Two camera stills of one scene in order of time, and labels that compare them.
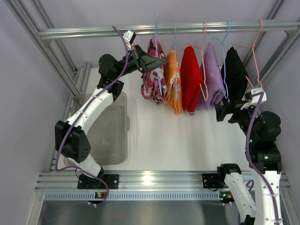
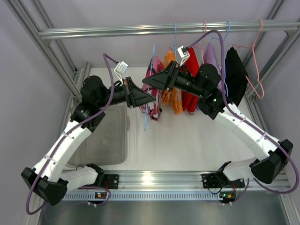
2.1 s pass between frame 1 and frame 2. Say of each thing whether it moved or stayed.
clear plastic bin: stayed
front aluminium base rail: stayed
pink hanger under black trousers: stayed
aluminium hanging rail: stayed
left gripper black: moved
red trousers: stayed
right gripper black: moved
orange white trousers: stayed
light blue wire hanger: moved
